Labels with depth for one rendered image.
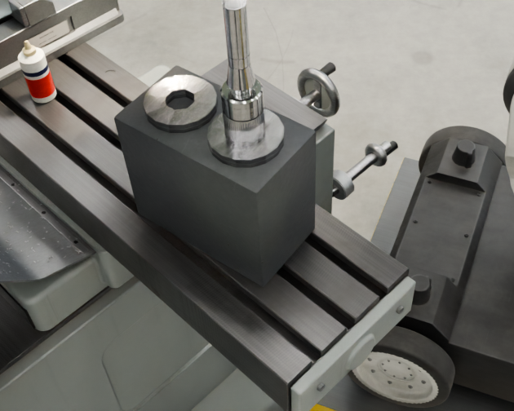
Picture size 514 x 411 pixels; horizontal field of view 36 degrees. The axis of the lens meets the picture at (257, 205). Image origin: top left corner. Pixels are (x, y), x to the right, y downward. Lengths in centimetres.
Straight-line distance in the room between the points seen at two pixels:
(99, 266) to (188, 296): 25
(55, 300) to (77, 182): 18
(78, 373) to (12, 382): 14
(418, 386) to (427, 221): 32
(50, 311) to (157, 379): 42
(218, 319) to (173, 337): 54
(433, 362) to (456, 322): 10
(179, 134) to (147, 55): 197
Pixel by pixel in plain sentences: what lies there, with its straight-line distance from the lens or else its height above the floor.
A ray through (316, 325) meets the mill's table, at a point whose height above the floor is 95.
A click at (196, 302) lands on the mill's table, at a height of 95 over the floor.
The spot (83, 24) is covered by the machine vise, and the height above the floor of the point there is 98.
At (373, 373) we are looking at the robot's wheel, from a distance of 152.
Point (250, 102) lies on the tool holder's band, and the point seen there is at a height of 122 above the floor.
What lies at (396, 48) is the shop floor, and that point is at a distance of 288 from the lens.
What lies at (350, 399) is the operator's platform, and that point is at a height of 40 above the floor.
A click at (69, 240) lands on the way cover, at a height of 88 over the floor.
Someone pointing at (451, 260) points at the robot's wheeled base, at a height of 59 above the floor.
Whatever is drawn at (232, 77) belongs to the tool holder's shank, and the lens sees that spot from 85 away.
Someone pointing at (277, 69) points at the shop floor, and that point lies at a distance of 278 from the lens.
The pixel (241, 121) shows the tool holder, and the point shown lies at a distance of 87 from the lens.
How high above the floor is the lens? 179
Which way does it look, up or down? 50 degrees down
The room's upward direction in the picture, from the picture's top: 4 degrees counter-clockwise
